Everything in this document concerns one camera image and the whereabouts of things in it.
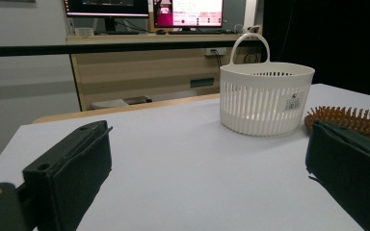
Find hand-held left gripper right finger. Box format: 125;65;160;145
304;119;370;231

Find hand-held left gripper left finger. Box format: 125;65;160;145
22;119;114;231

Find brown wooden hairbrush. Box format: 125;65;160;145
304;105;370;148

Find white slotted plastic basket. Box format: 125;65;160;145
219;32;316;137

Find light wooden desk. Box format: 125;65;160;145
66;32;265;112

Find black curtain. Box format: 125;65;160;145
261;0;370;100

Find small white box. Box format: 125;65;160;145
73;27;95;38

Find white cabinet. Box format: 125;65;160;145
0;0;82;159

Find dark rectangular desk plate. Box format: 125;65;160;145
190;77;216;89

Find dark-screen computer monitor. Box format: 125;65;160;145
63;0;150;19

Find white power socket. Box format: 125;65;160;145
204;47;227;58

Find black keyboard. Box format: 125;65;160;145
168;29;229;36

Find pink-screen computer monitor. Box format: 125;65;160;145
152;0;225;30

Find black horizontal frame bar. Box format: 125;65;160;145
0;39;265;59

